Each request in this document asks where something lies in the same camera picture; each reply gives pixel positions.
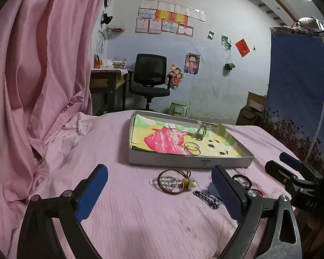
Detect pink curtain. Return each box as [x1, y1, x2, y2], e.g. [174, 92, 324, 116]
[0, 0, 114, 203]

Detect black office chair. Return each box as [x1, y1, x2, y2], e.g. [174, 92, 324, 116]
[128, 53, 173, 111]

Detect orange pen holder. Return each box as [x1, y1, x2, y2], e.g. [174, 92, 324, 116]
[94, 54, 102, 69]

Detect round wall clock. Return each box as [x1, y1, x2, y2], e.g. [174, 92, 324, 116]
[103, 0, 112, 8]

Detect colourful painted paper liner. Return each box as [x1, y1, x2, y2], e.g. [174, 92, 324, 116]
[130, 114, 246, 157]

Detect black elastic hair tie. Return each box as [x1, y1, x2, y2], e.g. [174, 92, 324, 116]
[231, 174, 253, 191]

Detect shallow grey cardboard tray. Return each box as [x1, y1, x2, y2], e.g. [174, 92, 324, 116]
[129, 111, 254, 170]

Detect blue starry fabric wardrobe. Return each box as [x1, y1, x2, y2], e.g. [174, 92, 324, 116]
[261, 27, 324, 173]

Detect dark storage bin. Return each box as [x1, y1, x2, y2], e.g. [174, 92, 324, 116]
[236, 106, 262, 126]

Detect white plastic hair clip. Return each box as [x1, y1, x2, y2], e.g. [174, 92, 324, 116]
[149, 178, 162, 186]

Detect cartoon poster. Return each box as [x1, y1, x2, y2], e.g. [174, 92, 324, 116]
[184, 53, 201, 75]
[165, 64, 184, 90]

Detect black white braided bracelet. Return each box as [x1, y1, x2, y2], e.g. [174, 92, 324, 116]
[192, 190, 224, 210]

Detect person's right hand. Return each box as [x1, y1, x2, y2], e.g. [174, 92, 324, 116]
[307, 217, 324, 251]

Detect wooden desk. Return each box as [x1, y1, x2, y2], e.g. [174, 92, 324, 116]
[90, 68, 129, 115]

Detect books stack on desk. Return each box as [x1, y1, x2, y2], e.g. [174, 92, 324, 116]
[100, 59, 126, 69]

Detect wall certificates cluster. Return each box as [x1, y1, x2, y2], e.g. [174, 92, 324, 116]
[135, 0, 206, 38]

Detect cardboard box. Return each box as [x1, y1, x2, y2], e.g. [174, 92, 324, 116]
[246, 92, 267, 112]

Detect green plastic stool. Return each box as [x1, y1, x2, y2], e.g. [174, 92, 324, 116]
[168, 101, 188, 118]

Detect small photo on wall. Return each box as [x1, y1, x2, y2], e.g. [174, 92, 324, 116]
[208, 31, 214, 40]

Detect cartoon poster lower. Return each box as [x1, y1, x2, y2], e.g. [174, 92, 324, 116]
[165, 64, 184, 90]

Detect cartoon poster upper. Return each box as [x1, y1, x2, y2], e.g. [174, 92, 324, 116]
[184, 53, 201, 75]

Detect red paper square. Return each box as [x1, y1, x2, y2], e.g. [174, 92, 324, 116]
[235, 39, 251, 57]

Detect light blue claw hair clip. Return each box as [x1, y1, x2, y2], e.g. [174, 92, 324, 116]
[208, 182, 221, 199]

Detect black wall lamp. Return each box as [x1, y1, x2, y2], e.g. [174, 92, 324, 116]
[100, 13, 113, 25]

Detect green photos on wall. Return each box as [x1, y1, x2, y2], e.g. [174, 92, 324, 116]
[221, 35, 232, 52]

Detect green hanging ornament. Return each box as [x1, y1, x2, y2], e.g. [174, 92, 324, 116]
[224, 50, 236, 71]

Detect silver wire bangles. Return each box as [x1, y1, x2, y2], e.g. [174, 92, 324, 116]
[184, 142, 201, 156]

